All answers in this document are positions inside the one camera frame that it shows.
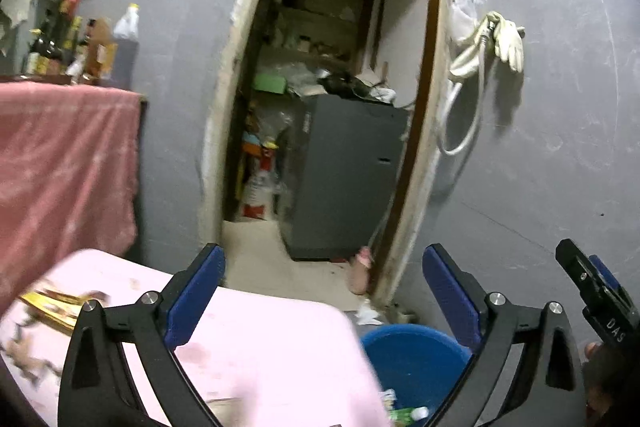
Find brown bottle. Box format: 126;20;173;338
85;17;119;84

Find blue plastic bucket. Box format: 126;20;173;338
360;324;477;427

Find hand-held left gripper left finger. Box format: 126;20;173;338
57;243;227;427

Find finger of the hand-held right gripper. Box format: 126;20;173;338
555;238;608;313
588;254;632;303

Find yellow packet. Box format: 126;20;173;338
19;289;109;336

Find wooden storage shelf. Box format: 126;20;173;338
249;0;377;88

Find white paper scrap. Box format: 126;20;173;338
354;299;387;326

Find wooden door frame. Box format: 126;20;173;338
197;0;459;309

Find large oil bottle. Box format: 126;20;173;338
112;3;141;90

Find clear plastic bag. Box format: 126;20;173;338
449;0;489;44

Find pink slipper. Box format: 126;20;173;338
347;246;375;296

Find colourful packet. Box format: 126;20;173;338
242;131;279;158

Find white red rice sack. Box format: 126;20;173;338
239;151;279;222

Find pink checked blanket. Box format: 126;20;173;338
0;81;144;309

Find white hose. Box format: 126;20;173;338
437;14;502;156

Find yellow label bottle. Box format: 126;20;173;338
62;16;83;64

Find black pot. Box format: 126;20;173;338
317;71;372;98

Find person's right hand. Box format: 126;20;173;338
584;341;623;427

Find dark sauce bottle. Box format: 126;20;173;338
27;24;51;76

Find beige hanging cloth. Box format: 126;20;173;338
0;0;41;28

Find grey metal cabinet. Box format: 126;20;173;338
279;94;417;261

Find pink floral sheet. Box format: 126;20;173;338
0;249;392;427

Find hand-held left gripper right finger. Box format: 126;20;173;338
422;243;587;427

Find green plastic bottle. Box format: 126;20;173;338
387;406;431;426

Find green box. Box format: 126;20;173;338
253;71;287;93

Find cream rubber gloves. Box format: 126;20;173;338
482;10;526;73

